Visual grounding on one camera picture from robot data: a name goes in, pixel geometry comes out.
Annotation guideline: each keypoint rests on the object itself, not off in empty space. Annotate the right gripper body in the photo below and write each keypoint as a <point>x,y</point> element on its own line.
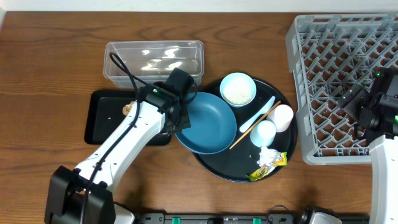
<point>349,97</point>

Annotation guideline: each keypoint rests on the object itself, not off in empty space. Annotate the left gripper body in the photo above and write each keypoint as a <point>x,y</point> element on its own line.
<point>181,116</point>

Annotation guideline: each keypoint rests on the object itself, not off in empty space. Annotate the blue plate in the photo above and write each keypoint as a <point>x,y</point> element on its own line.
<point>213,125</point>

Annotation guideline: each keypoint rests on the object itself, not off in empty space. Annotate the brown mushroom food scrap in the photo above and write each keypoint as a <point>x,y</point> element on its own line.
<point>127,108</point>

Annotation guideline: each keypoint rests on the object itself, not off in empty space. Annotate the white tissue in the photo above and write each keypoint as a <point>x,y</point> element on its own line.
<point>267,157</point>

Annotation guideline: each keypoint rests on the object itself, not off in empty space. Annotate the yellow snack wrapper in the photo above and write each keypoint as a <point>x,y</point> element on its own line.
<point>279,160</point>

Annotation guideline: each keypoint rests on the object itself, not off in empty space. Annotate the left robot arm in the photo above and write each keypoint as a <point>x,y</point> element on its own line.
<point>85,194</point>

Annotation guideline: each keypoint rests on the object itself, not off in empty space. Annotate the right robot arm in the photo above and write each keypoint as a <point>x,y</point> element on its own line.
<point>383,154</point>

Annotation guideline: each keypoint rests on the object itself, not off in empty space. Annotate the grey dishwasher rack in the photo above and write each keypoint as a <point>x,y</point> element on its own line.
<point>327,54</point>

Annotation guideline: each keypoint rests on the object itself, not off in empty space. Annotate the light blue bowl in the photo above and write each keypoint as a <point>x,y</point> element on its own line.
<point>238,89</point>

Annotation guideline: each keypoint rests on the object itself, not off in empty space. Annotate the clear plastic bin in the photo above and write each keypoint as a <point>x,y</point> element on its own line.
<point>153,61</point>

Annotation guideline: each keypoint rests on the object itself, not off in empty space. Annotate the black rectangular tray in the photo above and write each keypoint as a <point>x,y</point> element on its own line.
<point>105,114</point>

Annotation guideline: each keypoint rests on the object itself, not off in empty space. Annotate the light blue cup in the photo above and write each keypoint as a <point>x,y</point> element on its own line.
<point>263,134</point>

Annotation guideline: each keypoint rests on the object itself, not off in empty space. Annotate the light blue plastic knife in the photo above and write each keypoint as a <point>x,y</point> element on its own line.
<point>245,126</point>

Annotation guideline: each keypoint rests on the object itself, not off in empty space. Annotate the black round tray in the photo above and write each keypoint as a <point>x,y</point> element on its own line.
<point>237,163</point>

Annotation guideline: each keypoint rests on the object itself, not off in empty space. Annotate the pink cup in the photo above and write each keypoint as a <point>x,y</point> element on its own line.
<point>281,116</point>

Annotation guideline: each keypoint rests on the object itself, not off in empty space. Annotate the wooden chopstick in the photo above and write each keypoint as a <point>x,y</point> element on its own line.
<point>255,124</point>

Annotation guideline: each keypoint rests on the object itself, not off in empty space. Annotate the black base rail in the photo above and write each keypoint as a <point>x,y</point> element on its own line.
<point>275,218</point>

